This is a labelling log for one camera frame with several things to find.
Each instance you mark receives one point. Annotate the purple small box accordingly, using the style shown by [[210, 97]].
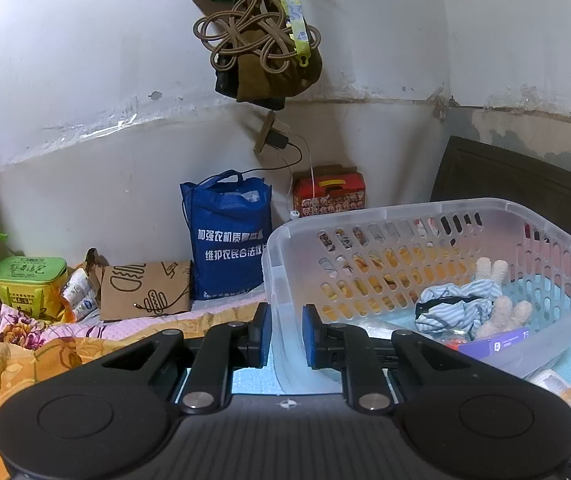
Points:
[[484, 348]]

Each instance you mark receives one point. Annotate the brown paper takeaway bag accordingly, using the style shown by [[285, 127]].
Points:
[[144, 290]]

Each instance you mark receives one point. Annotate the green yellow gift box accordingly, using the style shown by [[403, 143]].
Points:
[[33, 285]]

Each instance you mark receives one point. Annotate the dark wooden headboard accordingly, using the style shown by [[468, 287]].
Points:
[[471, 169]]

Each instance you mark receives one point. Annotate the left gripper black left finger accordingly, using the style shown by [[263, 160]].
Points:
[[224, 349]]

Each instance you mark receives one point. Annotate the translucent white plastic basket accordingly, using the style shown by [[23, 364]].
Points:
[[376, 263]]

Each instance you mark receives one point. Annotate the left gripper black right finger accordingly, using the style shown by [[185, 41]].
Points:
[[359, 359]]

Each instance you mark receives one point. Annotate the red patterned gift box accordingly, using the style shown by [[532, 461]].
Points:
[[328, 189]]

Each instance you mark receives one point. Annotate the black power adapter with cable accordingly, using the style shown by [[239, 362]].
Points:
[[279, 141]]

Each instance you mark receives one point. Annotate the orange floral blanket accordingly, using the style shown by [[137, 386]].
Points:
[[21, 368]]

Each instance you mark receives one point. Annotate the white crumpled snack wrapper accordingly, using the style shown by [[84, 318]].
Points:
[[79, 296]]

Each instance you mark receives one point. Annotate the blue non-woven tote bag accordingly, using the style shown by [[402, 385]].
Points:
[[229, 218]]

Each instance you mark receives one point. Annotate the beige plush toy striped clothes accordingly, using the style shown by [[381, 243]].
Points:
[[476, 310]]

